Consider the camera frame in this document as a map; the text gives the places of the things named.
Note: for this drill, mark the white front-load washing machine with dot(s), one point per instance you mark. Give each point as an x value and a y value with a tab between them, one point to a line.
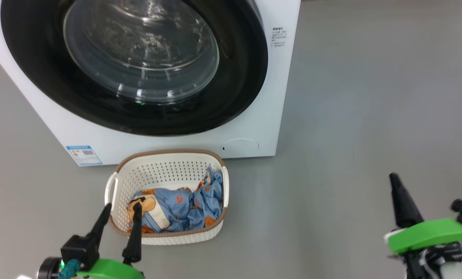
254	97

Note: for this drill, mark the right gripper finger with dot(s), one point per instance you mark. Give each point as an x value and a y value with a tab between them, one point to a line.
403	205

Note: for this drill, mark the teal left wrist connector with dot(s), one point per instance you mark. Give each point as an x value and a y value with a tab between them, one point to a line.
68	269

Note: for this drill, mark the blue cartoon print garment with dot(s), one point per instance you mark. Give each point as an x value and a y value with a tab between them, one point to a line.
211	193

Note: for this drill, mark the cream perforated laundry basket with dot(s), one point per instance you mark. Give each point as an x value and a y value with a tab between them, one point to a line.
165	170

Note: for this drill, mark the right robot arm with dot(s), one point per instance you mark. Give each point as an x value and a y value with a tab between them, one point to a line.
454	272

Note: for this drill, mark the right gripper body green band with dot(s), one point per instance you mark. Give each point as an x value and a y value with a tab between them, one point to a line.
428	234

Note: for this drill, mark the printed notice text label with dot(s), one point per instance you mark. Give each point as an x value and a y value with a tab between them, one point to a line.
279	37

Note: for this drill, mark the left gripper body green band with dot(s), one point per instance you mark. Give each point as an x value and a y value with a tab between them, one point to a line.
114	270

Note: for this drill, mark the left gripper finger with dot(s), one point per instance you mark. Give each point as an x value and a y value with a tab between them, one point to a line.
135	240
102	221

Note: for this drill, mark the blue garment with bear face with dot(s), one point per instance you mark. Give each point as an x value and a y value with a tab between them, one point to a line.
168	207

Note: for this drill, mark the black round washer door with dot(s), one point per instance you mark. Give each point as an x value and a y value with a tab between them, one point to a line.
137	58

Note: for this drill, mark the blue energy label sticker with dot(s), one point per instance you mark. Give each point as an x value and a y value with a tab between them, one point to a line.
84	155

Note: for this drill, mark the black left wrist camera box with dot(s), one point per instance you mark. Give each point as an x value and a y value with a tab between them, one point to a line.
79	251

